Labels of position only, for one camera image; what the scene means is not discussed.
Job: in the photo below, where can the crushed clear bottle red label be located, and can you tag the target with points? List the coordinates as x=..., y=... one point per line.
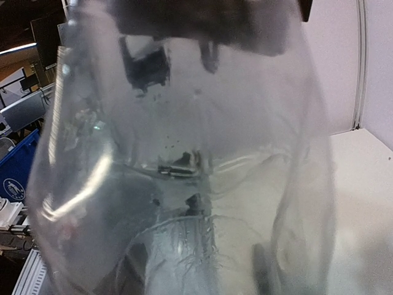
x=178, y=166

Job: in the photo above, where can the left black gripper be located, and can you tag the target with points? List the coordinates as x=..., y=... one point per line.
x=253, y=26

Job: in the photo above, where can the blue plastic crate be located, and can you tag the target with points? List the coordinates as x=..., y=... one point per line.
x=16, y=167

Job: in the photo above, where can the right aluminium wall post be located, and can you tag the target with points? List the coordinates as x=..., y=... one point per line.
x=362, y=64

